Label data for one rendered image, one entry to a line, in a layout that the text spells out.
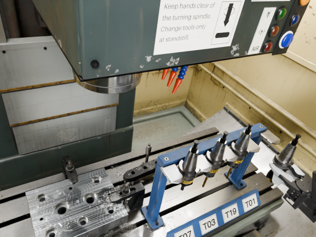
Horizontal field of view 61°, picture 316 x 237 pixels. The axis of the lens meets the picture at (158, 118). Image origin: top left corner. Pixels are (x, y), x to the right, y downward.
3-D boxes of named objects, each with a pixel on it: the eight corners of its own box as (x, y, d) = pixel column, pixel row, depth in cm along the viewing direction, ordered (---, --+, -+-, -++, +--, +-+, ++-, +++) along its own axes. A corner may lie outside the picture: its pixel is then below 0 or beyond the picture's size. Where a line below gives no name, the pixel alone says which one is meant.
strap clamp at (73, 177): (80, 196, 105) (78, 170, 96) (71, 199, 103) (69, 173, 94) (70, 172, 113) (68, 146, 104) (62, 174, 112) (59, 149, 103)
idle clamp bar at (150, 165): (175, 167, 123) (177, 158, 119) (126, 190, 110) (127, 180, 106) (168, 161, 126) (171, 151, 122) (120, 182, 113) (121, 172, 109)
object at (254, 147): (262, 150, 94) (263, 149, 94) (251, 154, 92) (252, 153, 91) (248, 138, 98) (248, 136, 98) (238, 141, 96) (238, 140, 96)
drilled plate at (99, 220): (127, 222, 95) (128, 214, 92) (40, 259, 81) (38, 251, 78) (104, 175, 109) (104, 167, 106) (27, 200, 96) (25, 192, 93)
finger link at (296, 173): (274, 167, 98) (290, 187, 91) (281, 156, 94) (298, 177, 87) (280, 166, 99) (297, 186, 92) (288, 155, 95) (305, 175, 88)
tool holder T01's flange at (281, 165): (279, 154, 95) (281, 149, 93) (294, 165, 91) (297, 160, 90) (269, 161, 91) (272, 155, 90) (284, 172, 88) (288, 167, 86)
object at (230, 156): (240, 159, 89) (240, 158, 88) (228, 164, 86) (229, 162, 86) (226, 146, 93) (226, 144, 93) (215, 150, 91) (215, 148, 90)
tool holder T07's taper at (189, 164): (191, 159, 84) (196, 143, 80) (199, 169, 81) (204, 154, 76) (179, 162, 82) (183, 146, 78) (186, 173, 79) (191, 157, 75)
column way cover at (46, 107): (118, 132, 137) (124, 35, 106) (17, 158, 115) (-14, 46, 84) (114, 126, 140) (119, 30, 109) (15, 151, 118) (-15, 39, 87)
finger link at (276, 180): (259, 176, 93) (283, 193, 89) (266, 164, 90) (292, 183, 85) (264, 171, 95) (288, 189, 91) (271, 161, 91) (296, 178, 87)
